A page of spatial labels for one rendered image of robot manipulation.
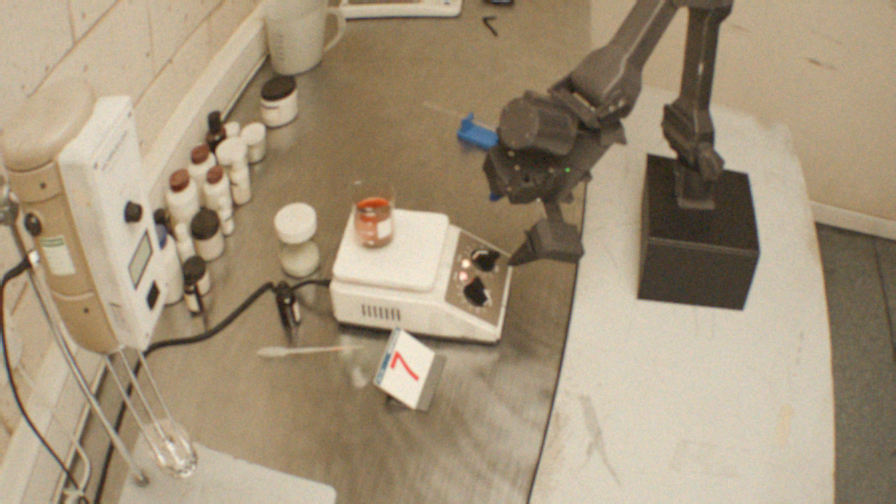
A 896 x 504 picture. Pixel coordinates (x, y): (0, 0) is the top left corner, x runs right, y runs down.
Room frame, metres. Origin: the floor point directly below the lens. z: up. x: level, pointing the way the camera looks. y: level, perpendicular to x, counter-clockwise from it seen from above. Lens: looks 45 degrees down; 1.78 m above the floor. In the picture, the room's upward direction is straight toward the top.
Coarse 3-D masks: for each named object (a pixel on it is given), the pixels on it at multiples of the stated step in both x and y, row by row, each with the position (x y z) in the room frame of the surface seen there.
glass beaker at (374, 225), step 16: (352, 192) 0.83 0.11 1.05; (368, 192) 0.84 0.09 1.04; (384, 192) 0.84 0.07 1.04; (352, 208) 0.81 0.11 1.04; (368, 208) 0.79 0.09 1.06; (384, 208) 0.80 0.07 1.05; (368, 224) 0.79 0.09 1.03; (384, 224) 0.80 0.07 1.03; (368, 240) 0.79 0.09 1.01; (384, 240) 0.80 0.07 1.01
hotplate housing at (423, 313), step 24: (456, 240) 0.84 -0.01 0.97; (480, 240) 0.85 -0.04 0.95; (336, 288) 0.76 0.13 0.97; (360, 288) 0.75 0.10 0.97; (384, 288) 0.75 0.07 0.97; (432, 288) 0.75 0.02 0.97; (336, 312) 0.75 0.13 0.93; (360, 312) 0.75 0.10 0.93; (384, 312) 0.74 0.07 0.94; (408, 312) 0.74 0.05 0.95; (432, 312) 0.73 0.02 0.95; (456, 312) 0.73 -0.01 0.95; (504, 312) 0.77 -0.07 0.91; (432, 336) 0.74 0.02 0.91; (456, 336) 0.73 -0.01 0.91; (480, 336) 0.72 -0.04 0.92
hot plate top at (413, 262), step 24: (408, 216) 0.85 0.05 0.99; (432, 216) 0.85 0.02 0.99; (408, 240) 0.81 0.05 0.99; (432, 240) 0.81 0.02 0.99; (336, 264) 0.78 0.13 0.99; (360, 264) 0.78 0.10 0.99; (384, 264) 0.78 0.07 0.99; (408, 264) 0.77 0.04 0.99; (432, 264) 0.77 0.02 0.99; (408, 288) 0.74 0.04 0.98
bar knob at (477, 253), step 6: (474, 252) 0.82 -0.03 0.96; (480, 252) 0.81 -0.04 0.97; (486, 252) 0.82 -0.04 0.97; (492, 252) 0.82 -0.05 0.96; (498, 252) 0.82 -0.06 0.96; (474, 258) 0.81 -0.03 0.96; (480, 258) 0.81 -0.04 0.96; (486, 258) 0.81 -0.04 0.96; (492, 258) 0.82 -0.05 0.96; (474, 264) 0.81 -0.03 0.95; (480, 264) 0.81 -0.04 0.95; (486, 264) 0.81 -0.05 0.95; (492, 264) 0.82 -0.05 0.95; (480, 270) 0.80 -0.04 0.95; (486, 270) 0.80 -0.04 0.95
